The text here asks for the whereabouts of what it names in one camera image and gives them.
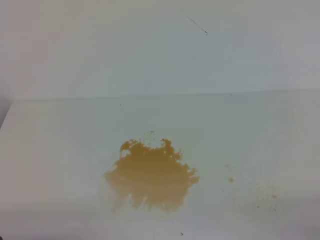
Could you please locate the brown coffee stain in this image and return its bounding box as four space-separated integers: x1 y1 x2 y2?
103 138 200 213

